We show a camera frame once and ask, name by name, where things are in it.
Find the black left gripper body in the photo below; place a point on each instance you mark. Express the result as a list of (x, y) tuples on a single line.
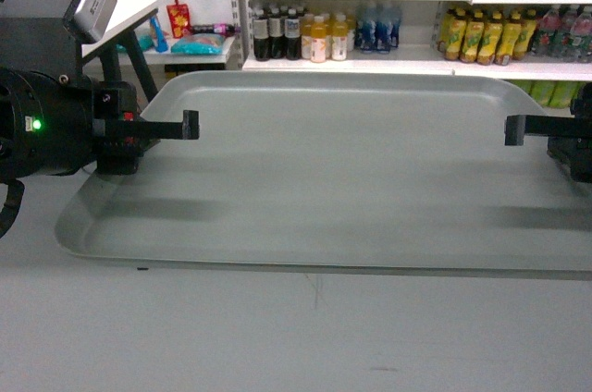
[(118, 149)]

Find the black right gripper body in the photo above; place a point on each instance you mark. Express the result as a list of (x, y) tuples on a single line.
[(575, 153)]

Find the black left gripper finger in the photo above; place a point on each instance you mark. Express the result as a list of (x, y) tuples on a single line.
[(188, 129)]

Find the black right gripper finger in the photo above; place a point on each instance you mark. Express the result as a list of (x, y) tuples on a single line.
[(518, 126)]

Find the grey rectangular serving tray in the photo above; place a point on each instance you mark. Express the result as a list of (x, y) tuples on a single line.
[(367, 173)]

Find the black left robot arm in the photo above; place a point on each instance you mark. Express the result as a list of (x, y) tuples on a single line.
[(53, 129)]

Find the green can row item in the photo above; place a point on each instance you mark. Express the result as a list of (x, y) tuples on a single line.
[(554, 94)]

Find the black table leg left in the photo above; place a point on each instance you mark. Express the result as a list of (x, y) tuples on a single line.
[(109, 59)]

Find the teal snack bag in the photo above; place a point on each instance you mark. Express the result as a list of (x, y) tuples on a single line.
[(199, 44)]

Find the dark soda bottle lying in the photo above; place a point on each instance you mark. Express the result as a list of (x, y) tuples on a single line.
[(222, 29)]

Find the white middle shelf board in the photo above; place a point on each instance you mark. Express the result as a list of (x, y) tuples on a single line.
[(414, 59)]

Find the red snack pouch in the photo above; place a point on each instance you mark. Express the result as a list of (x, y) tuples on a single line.
[(179, 18)]

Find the yellow tea bottle right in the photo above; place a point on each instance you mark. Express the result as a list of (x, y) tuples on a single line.
[(456, 31)]

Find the dark tea bottle left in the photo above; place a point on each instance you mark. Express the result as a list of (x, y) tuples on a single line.
[(261, 44)]

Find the dark tea bottle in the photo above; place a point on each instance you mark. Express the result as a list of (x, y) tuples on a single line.
[(276, 34), (261, 44), (292, 28)]

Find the dark tea bottle middle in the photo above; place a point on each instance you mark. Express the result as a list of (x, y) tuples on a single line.
[(276, 34)]

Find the dark tea bottle right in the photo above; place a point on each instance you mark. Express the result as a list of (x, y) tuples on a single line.
[(292, 28)]

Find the orange juice bottle left rear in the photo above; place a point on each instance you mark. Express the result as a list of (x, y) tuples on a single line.
[(306, 36)]

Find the orange juice bottle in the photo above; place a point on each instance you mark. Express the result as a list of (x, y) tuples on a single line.
[(306, 36), (319, 40)]

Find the orange juice bottle front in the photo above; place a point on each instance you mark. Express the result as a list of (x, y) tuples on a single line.
[(319, 40)]

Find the blue drink bottle right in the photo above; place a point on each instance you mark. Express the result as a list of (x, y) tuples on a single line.
[(384, 26)]

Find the blue drink bottle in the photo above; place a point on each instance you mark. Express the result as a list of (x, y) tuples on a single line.
[(368, 28), (384, 26)]

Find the blue drink bottle left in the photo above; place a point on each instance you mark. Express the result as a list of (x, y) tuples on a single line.
[(368, 28)]

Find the yellow juice bottle front right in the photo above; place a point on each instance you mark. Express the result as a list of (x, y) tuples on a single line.
[(339, 38)]

